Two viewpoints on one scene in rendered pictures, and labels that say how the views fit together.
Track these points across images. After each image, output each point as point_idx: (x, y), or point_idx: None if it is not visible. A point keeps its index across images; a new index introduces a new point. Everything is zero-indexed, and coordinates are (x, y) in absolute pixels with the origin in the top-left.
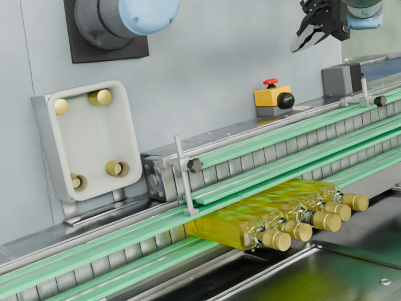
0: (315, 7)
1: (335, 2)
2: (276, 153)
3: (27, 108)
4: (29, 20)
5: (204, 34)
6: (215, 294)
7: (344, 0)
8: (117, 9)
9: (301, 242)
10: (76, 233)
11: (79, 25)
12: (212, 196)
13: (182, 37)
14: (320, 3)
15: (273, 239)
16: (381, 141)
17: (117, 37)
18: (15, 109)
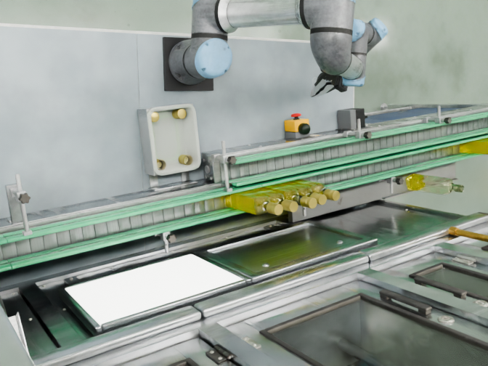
0: None
1: None
2: (292, 163)
3: (134, 116)
4: (141, 62)
5: (253, 79)
6: (237, 242)
7: (322, 70)
8: (194, 62)
9: None
10: (156, 194)
11: (171, 67)
12: (242, 181)
13: (237, 80)
14: None
15: (271, 207)
16: (368, 163)
17: (193, 78)
18: (127, 115)
